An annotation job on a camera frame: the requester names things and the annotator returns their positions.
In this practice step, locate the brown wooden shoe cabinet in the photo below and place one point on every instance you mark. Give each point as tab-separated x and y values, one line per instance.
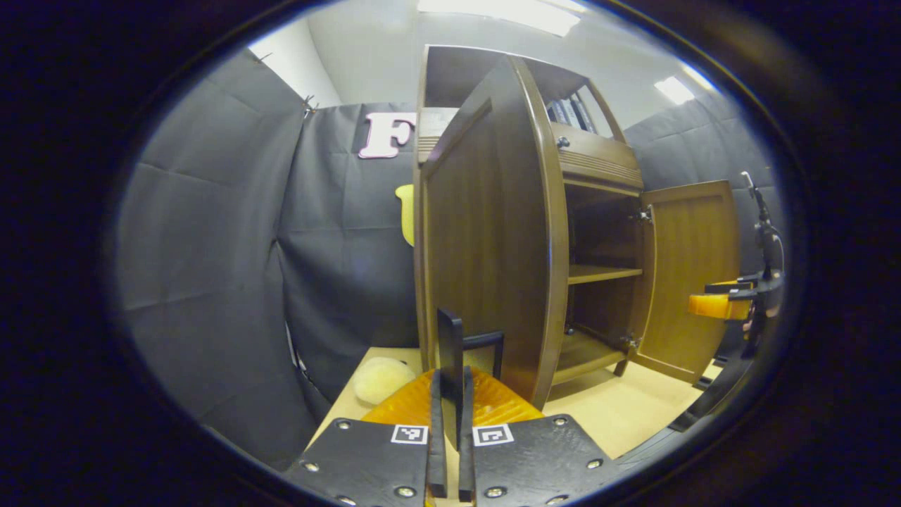
598	310

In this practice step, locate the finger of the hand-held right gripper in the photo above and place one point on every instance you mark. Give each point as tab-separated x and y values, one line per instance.
711	306

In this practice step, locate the large ceiling light panel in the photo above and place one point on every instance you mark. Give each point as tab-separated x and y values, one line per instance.
507	10

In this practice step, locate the metal door hinge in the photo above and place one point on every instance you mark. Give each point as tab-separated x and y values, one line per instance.
644	215
628	343

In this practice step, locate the wooden inner cabinet shelf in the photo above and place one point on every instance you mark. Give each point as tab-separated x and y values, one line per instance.
602	273

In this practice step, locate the cream fluffy plush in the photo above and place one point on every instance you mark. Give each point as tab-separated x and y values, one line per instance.
380	380

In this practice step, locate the small ceiling light panel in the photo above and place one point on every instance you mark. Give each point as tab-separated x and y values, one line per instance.
673	89

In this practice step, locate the black backdrop cloth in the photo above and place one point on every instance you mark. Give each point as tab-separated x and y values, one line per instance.
211	246

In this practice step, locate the wooden cabinet drawer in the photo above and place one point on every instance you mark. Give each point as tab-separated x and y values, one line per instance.
598	158

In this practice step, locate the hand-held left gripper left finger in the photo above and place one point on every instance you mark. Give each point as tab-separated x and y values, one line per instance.
438	451

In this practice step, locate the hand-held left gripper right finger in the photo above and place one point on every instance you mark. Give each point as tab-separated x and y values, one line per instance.
466	451

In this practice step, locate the wooden cabinet door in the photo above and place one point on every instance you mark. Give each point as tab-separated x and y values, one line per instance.
493	246
693	282

